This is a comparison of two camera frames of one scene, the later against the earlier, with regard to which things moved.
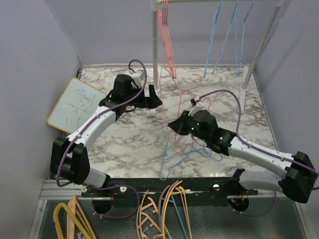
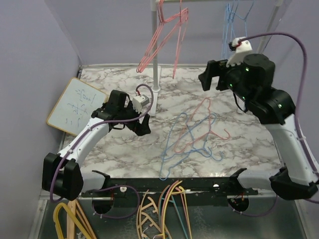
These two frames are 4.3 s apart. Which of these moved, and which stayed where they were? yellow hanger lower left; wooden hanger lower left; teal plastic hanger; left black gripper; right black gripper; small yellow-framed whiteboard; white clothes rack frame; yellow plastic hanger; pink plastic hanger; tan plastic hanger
Moved: left black gripper; right black gripper
Stayed: tan plastic hanger; yellow plastic hanger; white clothes rack frame; wooden hanger lower left; small yellow-framed whiteboard; teal plastic hanger; yellow hanger lower left; pink plastic hanger
